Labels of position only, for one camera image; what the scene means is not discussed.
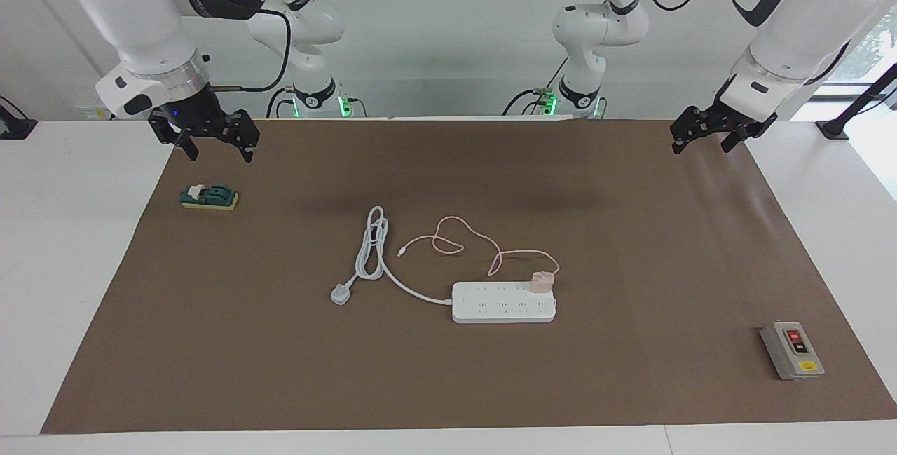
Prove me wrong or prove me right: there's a green knife switch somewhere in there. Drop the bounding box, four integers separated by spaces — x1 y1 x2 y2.
179 184 240 212

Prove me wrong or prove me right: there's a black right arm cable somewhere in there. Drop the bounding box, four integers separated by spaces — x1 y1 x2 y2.
210 8 292 93

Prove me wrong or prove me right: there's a window with green foliage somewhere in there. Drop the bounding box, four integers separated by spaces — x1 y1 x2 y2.
813 6 897 98

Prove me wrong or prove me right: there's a black desk clamp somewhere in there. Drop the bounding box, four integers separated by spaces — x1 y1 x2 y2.
0 96 37 140

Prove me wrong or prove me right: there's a white power strip with cord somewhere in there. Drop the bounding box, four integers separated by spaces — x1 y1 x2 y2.
331 206 559 324

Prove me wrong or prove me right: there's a pink charging cable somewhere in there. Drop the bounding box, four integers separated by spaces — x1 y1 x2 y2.
397 216 560 278

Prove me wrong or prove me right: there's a black arm base cable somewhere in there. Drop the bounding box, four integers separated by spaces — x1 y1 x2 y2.
266 87 299 119
502 55 570 117

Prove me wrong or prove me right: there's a brown table mat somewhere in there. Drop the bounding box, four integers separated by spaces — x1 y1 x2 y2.
41 118 897 435

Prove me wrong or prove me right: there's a grey on-off switch box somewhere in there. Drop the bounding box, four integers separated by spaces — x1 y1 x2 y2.
760 321 826 381

